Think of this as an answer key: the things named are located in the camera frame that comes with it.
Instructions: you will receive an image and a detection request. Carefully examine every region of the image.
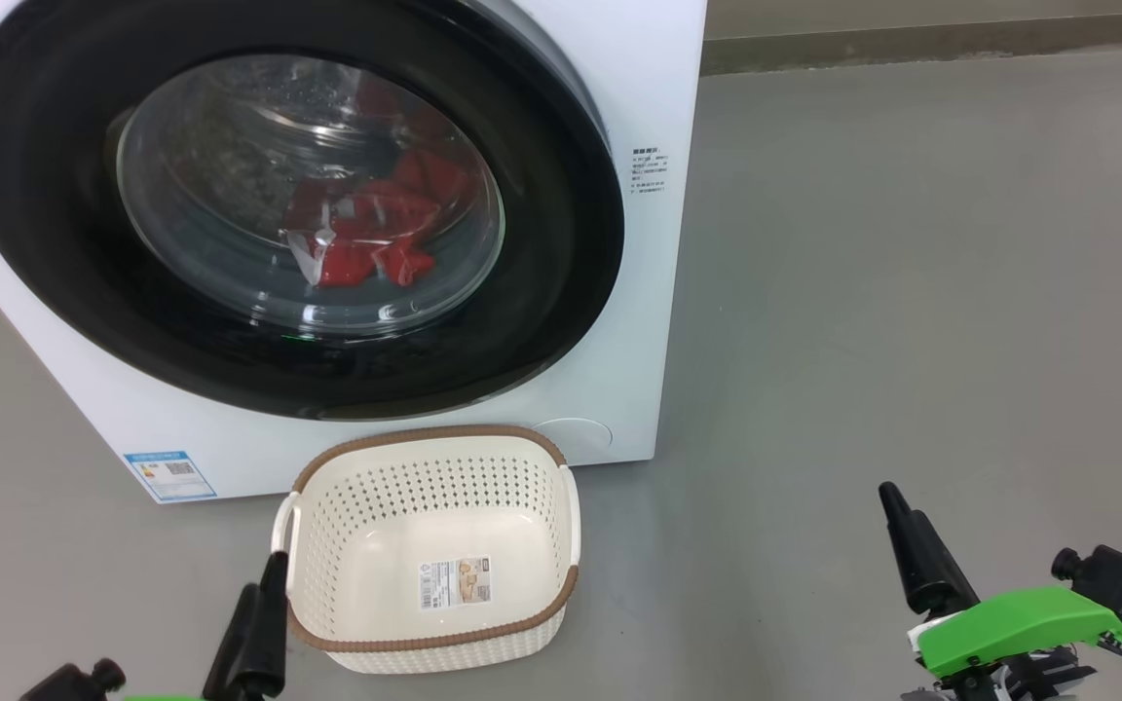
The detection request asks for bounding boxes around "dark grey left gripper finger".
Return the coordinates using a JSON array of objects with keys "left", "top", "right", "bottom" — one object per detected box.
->
[
  {"left": 203, "top": 582, "right": 260, "bottom": 701},
  {"left": 251, "top": 550, "right": 289, "bottom": 697}
]

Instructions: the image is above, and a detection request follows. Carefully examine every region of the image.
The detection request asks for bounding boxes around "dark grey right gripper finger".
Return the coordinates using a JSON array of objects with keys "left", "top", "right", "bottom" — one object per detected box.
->
[{"left": 879, "top": 481, "right": 981, "bottom": 616}]

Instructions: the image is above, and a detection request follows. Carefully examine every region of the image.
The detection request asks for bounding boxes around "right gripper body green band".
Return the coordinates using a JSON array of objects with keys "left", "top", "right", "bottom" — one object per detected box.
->
[{"left": 897, "top": 586, "right": 1122, "bottom": 701}]

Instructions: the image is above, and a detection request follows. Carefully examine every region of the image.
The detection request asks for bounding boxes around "red and white garment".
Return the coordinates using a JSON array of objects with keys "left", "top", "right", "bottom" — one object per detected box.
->
[{"left": 283, "top": 78, "right": 474, "bottom": 288}]

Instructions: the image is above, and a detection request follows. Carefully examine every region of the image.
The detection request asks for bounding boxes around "black round glass washer door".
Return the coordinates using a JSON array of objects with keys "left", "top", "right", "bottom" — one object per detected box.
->
[{"left": 0, "top": 0, "right": 625, "bottom": 422}]

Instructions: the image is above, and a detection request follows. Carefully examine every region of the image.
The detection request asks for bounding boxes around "printed label sticker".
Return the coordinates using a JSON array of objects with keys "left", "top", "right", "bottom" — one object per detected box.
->
[{"left": 418, "top": 557, "right": 492, "bottom": 610}]

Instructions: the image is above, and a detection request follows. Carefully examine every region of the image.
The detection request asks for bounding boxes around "cream perforated basket brown rim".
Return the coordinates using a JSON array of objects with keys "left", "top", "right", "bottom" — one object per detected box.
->
[{"left": 272, "top": 424, "right": 582, "bottom": 675}]

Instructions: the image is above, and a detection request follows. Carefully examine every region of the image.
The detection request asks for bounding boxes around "white front-load washing machine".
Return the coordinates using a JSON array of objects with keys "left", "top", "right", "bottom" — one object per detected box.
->
[{"left": 0, "top": 0, "right": 708, "bottom": 504}]

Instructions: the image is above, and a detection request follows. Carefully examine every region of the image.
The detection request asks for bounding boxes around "blue energy label sticker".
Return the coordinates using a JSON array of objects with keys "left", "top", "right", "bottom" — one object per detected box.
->
[{"left": 125, "top": 450, "right": 217, "bottom": 503}]

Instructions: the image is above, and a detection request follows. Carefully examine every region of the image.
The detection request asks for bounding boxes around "round white filter cover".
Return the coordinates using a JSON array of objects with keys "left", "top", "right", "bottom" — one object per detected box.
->
[{"left": 534, "top": 419, "right": 613, "bottom": 461}]

